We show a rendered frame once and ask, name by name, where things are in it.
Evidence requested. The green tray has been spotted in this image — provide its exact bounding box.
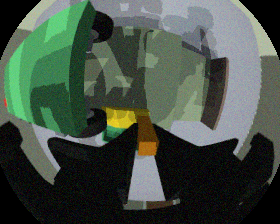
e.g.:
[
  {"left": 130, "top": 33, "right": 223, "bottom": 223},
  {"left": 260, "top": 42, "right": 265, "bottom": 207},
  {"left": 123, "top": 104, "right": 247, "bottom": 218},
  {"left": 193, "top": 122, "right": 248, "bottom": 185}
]
[
  {"left": 105, "top": 125, "right": 124, "bottom": 139},
  {"left": 101, "top": 128, "right": 113, "bottom": 143}
]

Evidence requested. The green trolley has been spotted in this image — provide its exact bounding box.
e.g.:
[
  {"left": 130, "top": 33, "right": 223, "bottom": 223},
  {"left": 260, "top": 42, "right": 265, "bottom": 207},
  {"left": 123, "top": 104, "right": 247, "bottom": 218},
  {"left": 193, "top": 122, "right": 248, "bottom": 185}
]
[{"left": 4, "top": 0, "right": 115, "bottom": 139}]

